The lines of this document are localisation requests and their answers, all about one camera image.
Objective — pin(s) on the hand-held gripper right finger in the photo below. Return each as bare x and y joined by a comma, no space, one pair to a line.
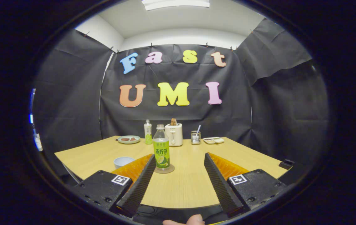
220,187

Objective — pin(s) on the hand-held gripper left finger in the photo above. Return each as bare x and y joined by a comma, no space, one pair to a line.
140,184

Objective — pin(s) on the white cup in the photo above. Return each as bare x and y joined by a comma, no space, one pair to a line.
122,162

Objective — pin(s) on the green label juice bottle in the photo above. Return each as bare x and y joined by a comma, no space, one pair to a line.
161,153

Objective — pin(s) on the small white-capped green bottle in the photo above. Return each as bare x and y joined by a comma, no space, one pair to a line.
148,132

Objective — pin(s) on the wooden table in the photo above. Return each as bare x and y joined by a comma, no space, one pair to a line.
190,181

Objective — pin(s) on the pale green plate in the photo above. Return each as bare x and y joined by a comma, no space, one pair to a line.
129,142

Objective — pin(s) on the white divided snack tray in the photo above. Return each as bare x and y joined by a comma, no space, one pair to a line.
213,140

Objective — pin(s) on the metal mesh holder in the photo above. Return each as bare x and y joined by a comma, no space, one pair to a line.
195,138

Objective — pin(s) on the white toaster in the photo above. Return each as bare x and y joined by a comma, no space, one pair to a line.
175,134

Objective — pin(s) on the white straw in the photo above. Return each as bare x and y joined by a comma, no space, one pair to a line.
198,128

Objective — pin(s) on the small black object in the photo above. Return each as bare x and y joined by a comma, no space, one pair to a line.
287,164

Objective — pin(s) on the brown bread slice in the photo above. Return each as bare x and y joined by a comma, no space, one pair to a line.
173,122

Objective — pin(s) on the black backdrop cloth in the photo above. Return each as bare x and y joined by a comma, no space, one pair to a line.
275,118

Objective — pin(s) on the ceiling light panel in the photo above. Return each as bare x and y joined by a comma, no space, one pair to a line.
175,3

